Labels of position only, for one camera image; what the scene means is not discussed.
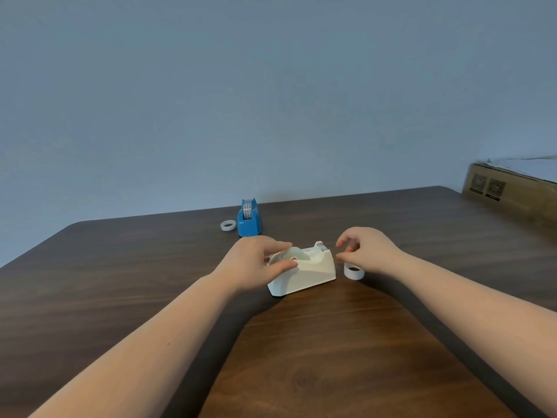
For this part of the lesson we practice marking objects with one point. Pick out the brown cardboard box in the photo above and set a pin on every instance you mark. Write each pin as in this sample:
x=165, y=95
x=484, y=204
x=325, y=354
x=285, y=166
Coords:
x=513, y=200

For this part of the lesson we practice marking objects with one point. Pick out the person's left hand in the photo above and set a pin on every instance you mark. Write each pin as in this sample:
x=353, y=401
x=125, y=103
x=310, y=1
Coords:
x=246, y=265

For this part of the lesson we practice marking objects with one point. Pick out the person's right hand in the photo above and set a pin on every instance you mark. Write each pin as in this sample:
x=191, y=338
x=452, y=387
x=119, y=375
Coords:
x=374, y=250

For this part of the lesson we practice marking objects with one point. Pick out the person's right forearm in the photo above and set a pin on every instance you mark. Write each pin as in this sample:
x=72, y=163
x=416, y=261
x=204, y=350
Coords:
x=478, y=313

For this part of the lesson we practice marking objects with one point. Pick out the person's left thumb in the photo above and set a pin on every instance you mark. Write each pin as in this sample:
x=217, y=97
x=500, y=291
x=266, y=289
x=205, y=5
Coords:
x=283, y=267

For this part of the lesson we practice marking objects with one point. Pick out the clear tape roll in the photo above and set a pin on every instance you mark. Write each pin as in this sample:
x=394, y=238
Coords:
x=298, y=253

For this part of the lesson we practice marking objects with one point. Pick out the white tape roll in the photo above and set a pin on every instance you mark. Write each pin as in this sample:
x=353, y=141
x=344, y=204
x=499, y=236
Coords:
x=354, y=272
x=228, y=225

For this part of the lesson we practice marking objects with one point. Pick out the white tape dispenser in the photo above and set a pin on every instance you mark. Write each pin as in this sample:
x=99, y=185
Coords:
x=307, y=274

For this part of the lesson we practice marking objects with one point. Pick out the white paper sheet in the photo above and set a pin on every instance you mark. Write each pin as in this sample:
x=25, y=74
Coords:
x=528, y=167

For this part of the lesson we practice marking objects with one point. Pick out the patterned tape roll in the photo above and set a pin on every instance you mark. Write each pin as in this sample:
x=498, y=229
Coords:
x=248, y=209

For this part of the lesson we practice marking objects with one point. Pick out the blue tape dispenser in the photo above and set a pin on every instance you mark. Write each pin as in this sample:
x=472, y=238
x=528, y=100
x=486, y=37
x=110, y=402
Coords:
x=249, y=227

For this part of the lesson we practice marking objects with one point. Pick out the person's left forearm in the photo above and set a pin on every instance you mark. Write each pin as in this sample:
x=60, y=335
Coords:
x=130, y=348

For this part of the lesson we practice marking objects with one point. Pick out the person's right thumb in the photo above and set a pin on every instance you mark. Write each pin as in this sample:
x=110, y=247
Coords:
x=348, y=256

